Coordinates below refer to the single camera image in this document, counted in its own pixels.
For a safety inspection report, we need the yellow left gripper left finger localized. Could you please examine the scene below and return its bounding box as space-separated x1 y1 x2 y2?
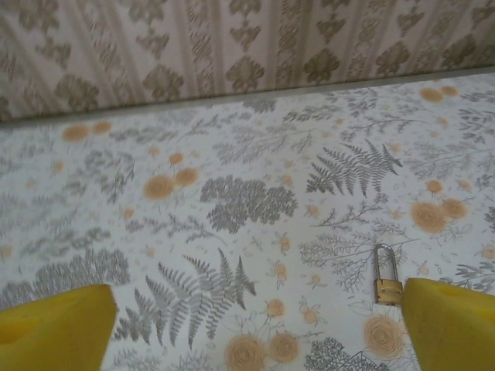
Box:
0 283 118 371

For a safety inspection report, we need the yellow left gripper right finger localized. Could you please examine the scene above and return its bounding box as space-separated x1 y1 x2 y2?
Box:
401 277 495 371

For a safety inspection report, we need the small brass padlock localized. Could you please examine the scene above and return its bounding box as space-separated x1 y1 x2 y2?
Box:
372 243 406 309

